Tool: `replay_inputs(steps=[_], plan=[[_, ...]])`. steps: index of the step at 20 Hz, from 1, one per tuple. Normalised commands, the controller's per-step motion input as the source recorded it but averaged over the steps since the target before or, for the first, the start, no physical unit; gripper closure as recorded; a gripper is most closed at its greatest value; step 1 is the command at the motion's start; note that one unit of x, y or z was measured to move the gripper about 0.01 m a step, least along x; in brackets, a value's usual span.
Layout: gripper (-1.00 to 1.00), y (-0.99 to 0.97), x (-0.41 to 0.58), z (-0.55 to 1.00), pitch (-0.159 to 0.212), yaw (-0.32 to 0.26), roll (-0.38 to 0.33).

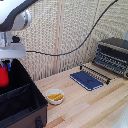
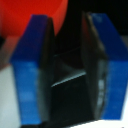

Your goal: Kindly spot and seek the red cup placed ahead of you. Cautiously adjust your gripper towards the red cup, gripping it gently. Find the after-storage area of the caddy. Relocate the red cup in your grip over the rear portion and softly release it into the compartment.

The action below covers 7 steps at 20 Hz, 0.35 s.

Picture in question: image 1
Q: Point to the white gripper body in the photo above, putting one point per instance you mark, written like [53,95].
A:
[12,51]

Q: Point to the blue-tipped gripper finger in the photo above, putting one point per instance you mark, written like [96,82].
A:
[9,65]
[3,64]

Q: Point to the red plastic cup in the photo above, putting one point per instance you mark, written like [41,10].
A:
[3,77]

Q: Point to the dark blue box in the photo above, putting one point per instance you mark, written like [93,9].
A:
[86,80]

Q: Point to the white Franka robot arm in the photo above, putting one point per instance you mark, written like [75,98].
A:
[13,18]

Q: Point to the black fabric storage bin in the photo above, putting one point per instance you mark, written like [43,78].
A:
[20,100]

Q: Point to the white bowl with yellow food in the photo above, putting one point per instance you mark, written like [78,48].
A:
[55,96]

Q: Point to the beige woven folding screen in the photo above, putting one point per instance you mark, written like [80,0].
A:
[66,36]

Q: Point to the black toaster oven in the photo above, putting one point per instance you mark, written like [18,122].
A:
[112,56]

